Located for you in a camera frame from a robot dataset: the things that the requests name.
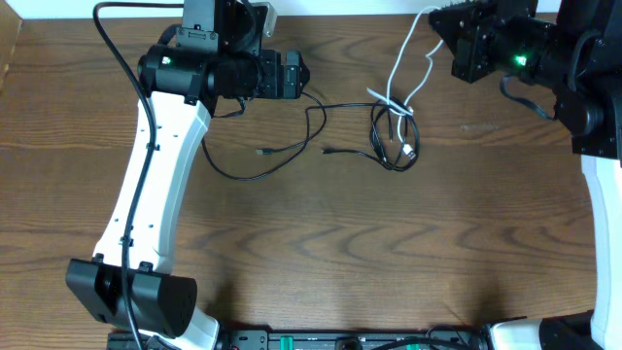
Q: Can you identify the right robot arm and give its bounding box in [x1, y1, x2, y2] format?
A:
[429, 0, 621, 349]

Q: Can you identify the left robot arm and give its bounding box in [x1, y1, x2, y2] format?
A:
[65, 1, 310, 349]

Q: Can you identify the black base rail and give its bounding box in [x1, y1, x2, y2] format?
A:
[106, 329, 487, 350]

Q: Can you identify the white USB cable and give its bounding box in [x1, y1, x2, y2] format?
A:
[366, 5, 444, 160]

